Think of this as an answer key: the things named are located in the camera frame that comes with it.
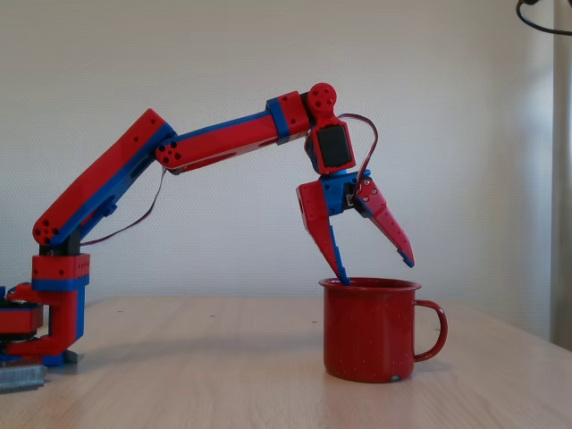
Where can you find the grey metal table clamp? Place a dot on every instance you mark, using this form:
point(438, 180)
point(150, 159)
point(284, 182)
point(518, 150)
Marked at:
point(20, 377)

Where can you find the beige curtain strip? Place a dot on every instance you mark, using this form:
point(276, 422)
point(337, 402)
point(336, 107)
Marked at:
point(562, 179)

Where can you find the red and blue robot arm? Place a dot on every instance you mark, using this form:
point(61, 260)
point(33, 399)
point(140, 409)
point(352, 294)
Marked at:
point(111, 170)

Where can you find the red enamel mug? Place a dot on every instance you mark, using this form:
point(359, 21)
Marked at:
point(366, 330)

